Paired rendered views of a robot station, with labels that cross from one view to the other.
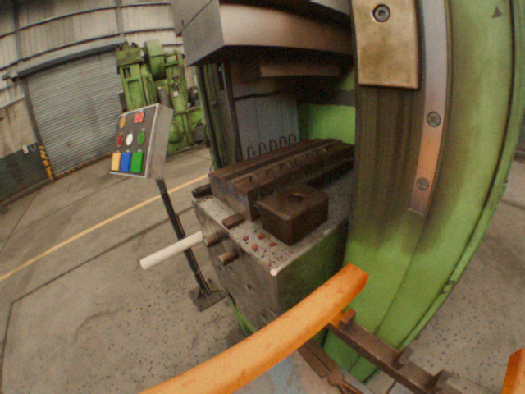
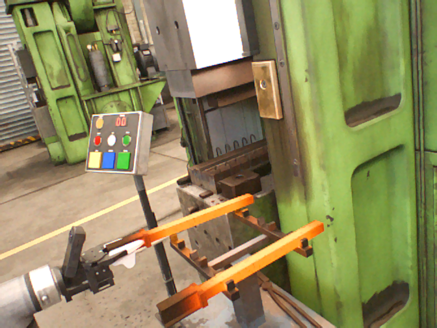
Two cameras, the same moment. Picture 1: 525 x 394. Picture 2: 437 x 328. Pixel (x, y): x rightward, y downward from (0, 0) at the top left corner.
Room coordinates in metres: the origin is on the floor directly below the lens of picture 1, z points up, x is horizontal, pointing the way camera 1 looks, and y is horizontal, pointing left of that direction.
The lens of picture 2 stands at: (-0.88, -0.13, 1.46)
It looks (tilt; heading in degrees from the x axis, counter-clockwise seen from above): 19 degrees down; 5
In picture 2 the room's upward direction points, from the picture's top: 12 degrees counter-clockwise
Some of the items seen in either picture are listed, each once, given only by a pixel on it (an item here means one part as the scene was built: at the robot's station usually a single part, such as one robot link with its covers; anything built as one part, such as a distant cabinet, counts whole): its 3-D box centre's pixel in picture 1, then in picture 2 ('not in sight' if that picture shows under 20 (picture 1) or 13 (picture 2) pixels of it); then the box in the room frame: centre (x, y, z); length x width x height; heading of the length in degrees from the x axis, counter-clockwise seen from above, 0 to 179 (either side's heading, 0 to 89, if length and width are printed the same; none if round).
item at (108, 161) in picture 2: (126, 162); (109, 160); (0.78, 0.54, 1.01); 0.07 x 0.05 x 0.07; 59
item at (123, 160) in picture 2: (138, 162); (124, 161); (0.73, 0.45, 1.01); 0.07 x 0.05 x 0.07; 59
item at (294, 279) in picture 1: (304, 241); (265, 220); (0.55, -0.13, 0.69); 0.56 x 0.38 x 0.45; 124
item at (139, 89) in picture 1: (161, 95); (91, 58); (5.38, 2.17, 1.45); 2.18 x 1.23 x 2.89; 129
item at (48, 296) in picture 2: not in sight; (47, 286); (-0.17, 0.39, 1.00); 0.10 x 0.05 x 0.09; 32
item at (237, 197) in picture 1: (287, 165); (245, 160); (0.59, -0.09, 0.96); 0.42 x 0.20 x 0.09; 124
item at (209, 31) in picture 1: (276, 38); (228, 71); (0.59, -0.09, 1.32); 0.42 x 0.20 x 0.10; 124
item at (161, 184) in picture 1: (179, 235); (154, 233); (0.89, 0.47, 0.54); 0.04 x 0.04 x 1.08; 34
